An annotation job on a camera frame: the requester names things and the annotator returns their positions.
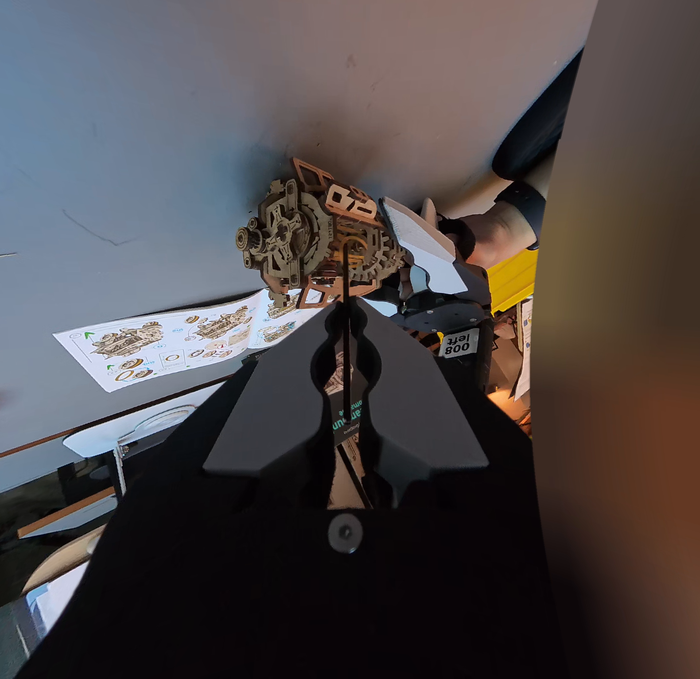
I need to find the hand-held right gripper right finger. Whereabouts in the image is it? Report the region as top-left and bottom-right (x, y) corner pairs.
(350, 299), (490, 510)

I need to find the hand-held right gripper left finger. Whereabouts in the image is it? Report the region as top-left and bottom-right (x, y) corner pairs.
(202, 302), (351, 511)

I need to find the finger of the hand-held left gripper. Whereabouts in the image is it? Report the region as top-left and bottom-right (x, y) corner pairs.
(378, 195), (471, 297)
(372, 293), (410, 320)

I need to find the thin wooden model part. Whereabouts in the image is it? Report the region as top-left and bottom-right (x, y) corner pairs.
(339, 240), (356, 418)

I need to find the wooden mechanical model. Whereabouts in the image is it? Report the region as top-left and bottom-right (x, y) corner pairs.
(235, 156), (408, 311)

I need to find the black model kit box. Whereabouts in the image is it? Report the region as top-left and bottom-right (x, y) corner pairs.
(323, 356), (379, 461)

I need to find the person's left hand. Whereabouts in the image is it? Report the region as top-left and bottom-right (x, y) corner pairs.
(420, 173), (530, 267)

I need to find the yellow plastic bin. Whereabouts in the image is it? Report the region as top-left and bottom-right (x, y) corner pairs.
(486, 248), (540, 315)

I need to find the white paper sheet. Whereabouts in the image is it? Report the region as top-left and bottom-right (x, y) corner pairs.
(514, 299), (534, 402)

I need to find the black wristband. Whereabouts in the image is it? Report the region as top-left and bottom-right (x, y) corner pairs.
(495, 181), (548, 251)

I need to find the assembly instruction booklet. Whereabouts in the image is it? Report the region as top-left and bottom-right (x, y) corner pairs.
(52, 290), (318, 394)

